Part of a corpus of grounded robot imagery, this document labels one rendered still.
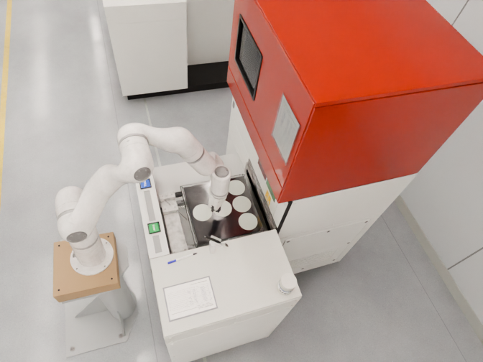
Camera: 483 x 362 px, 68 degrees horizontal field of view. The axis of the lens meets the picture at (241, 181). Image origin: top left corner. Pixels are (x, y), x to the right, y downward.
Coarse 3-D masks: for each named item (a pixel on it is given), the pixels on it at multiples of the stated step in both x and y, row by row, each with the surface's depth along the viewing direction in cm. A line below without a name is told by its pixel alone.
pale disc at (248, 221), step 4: (240, 216) 187; (244, 216) 187; (248, 216) 188; (252, 216) 188; (240, 220) 186; (244, 220) 186; (248, 220) 186; (252, 220) 187; (256, 220) 187; (240, 224) 185; (244, 224) 185; (248, 224) 185; (252, 224) 185; (256, 224) 186; (244, 228) 183; (248, 228) 184; (252, 228) 184
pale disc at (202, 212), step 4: (196, 208) 187; (200, 208) 187; (204, 208) 187; (208, 208) 188; (196, 212) 186; (200, 212) 186; (204, 212) 186; (208, 212) 187; (196, 216) 184; (200, 216) 185; (204, 216) 185; (208, 216) 185; (200, 220) 183; (204, 220) 184
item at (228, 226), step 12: (240, 180) 200; (192, 192) 192; (204, 192) 193; (192, 204) 188; (204, 204) 189; (252, 204) 192; (192, 216) 184; (216, 216) 186; (228, 216) 186; (204, 228) 181; (216, 228) 182; (228, 228) 182; (240, 228) 183; (204, 240) 177
